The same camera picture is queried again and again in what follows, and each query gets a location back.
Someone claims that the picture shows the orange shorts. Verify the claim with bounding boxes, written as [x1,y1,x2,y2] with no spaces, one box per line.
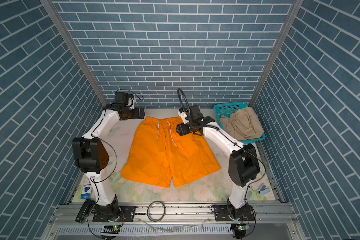
[121,117,221,188]

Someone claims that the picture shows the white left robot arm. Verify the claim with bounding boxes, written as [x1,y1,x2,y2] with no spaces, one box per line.
[72,104,145,206]

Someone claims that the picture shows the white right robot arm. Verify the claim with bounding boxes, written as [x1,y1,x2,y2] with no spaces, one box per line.
[176,116,261,211]

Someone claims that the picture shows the beige shorts in basket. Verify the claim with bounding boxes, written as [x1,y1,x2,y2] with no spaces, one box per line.
[220,107,264,141]

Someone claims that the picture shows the teal plastic basket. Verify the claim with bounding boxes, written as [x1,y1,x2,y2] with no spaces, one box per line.
[214,103,266,144]

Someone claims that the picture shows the small white blue box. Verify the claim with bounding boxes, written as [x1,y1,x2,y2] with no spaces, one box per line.
[80,184,92,200]

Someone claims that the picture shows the small blue white clip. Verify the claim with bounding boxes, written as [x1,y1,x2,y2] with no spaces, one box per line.
[258,184,270,195]

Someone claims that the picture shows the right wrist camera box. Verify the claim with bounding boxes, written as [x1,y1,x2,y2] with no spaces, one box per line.
[178,105,204,125]

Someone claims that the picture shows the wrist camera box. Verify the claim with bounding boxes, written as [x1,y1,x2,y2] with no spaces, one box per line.
[113,91,136,109]
[178,105,204,125]

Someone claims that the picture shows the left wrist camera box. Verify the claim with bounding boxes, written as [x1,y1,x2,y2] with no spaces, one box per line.
[113,91,136,109]

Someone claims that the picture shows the black right arm cable loop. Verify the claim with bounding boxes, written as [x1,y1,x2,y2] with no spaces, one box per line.
[176,87,193,121]

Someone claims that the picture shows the coiled black cable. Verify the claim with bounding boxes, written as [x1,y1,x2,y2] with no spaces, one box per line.
[146,200,166,223]

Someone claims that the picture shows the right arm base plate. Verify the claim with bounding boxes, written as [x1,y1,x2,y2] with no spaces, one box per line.
[210,204,256,222]

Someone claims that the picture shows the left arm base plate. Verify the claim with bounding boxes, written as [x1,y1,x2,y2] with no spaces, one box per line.
[91,205,137,223]

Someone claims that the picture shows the aluminium front rail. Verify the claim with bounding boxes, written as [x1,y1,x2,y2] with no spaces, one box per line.
[42,202,304,240]

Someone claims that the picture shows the left aluminium corner post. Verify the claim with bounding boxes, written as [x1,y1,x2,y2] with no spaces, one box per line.
[40,0,108,106]

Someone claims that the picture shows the aluminium corner post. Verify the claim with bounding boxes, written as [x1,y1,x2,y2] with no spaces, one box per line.
[248,0,304,108]
[40,0,108,106]

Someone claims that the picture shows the right aluminium corner post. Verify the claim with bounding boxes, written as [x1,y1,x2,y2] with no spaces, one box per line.
[248,0,304,108]

